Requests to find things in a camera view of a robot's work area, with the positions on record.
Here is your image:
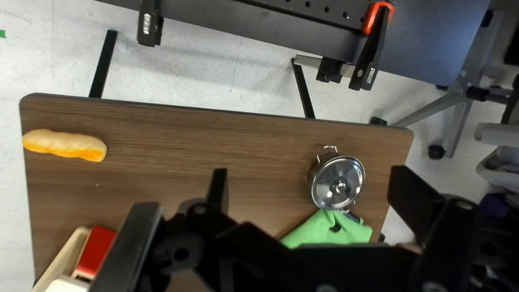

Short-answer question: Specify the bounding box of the red and white box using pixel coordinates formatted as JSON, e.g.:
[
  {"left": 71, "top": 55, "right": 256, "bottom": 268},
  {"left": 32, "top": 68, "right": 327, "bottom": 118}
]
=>
[{"left": 31, "top": 224, "right": 118, "bottom": 292}]

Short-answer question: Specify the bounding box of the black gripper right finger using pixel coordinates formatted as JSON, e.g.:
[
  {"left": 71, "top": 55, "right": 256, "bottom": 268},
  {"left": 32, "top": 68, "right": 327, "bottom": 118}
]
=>
[{"left": 387, "top": 164, "right": 480, "bottom": 292}]

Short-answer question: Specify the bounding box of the black metal bracket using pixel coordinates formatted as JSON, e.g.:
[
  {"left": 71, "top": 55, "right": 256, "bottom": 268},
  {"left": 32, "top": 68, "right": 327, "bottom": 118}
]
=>
[{"left": 314, "top": 55, "right": 345, "bottom": 84}]

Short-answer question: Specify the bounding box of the yellow toy bread loaf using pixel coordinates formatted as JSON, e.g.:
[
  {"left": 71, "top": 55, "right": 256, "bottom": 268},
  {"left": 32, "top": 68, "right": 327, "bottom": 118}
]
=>
[{"left": 21, "top": 128, "right": 108, "bottom": 164}]

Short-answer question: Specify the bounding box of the black metal table leg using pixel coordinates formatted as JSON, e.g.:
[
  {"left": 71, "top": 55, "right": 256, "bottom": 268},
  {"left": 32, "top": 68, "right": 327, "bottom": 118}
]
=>
[
  {"left": 290, "top": 57, "right": 318, "bottom": 120},
  {"left": 87, "top": 29, "right": 120, "bottom": 101}
]

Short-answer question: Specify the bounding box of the grey office chair base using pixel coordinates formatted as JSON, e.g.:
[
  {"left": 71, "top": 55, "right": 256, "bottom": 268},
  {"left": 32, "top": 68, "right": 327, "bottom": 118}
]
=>
[{"left": 392, "top": 10, "right": 519, "bottom": 159}]

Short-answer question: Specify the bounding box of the black bar clamp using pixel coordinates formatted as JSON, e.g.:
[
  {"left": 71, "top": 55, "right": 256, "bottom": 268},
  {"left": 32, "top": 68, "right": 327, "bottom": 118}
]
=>
[{"left": 134, "top": 0, "right": 165, "bottom": 49}]

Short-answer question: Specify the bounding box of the blue panel board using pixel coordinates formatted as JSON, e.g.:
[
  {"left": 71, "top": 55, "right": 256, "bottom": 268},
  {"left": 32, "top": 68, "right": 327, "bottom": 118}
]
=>
[{"left": 378, "top": 0, "right": 493, "bottom": 88}]

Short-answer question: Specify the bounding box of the dark grey workbench top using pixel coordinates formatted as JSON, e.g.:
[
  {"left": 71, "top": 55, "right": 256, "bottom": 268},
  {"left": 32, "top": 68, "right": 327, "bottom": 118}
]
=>
[{"left": 95, "top": 0, "right": 379, "bottom": 57}]

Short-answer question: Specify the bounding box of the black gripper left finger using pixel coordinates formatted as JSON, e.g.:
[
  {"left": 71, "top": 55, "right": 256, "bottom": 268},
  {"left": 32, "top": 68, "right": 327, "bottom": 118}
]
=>
[{"left": 87, "top": 201, "right": 164, "bottom": 292}]

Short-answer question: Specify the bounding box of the green microfiber towel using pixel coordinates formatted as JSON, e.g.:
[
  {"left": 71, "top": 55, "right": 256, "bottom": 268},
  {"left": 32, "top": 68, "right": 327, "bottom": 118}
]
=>
[{"left": 279, "top": 208, "right": 374, "bottom": 252}]

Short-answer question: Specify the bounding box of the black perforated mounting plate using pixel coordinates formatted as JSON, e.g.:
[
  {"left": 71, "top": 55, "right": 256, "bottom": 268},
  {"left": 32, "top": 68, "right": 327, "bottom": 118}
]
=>
[{"left": 237, "top": 0, "right": 392, "bottom": 34}]

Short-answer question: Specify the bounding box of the orange handled black clamp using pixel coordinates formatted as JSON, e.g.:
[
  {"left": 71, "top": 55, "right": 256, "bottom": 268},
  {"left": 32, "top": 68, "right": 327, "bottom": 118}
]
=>
[{"left": 347, "top": 0, "right": 397, "bottom": 93}]

